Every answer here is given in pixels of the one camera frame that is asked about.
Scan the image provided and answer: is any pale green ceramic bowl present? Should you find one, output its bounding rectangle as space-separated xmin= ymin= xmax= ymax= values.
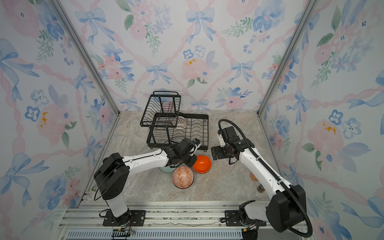
xmin=160 ymin=166 xmax=177 ymax=174

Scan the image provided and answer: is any orange plastic bowl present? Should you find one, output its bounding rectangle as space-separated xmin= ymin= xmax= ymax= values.
xmin=193 ymin=155 xmax=212 ymax=174

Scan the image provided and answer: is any white brown patterned bowl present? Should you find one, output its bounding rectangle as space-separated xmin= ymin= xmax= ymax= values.
xmin=172 ymin=116 xmax=188 ymax=130

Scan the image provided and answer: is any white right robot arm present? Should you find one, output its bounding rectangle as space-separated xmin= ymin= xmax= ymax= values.
xmin=211 ymin=140 xmax=313 ymax=238

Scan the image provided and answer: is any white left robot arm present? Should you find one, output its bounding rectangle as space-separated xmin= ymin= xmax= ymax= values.
xmin=94 ymin=138 xmax=201 ymax=227

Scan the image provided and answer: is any red patterned ceramic bowl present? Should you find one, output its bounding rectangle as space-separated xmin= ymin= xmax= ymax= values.
xmin=172 ymin=166 xmax=194 ymax=189

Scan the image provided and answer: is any dark spice jar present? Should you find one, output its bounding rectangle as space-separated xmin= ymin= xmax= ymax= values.
xmin=257 ymin=184 xmax=265 ymax=194

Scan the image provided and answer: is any black corrugated cable conduit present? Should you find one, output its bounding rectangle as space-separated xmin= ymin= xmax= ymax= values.
xmin=218 ymin=118 xmax=313 ymax=238

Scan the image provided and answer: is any black wire dish rack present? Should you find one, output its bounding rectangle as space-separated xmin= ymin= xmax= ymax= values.
xmin=140 ymin=91 xmax=209 ymax=152

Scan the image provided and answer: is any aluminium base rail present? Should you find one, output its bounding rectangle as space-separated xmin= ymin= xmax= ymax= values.
xmin=56 ymin=200 xmax=313 ymax=240

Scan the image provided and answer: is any aluminium right corner post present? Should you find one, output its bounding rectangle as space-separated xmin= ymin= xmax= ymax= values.
xmin=257 ymin=0 xmax=318 ymax=118

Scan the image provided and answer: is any aluminium corner post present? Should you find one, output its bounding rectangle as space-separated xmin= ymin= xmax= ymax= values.
xmin=257 ymin=0 xmax=318 ymax=118
xmin=48 ymin=0 xmax=120 ymax=116

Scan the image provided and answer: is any aluminium left corner post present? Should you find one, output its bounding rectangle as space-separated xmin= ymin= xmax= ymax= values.
xmin=48 ymin=0 xmax=120 ymax=116

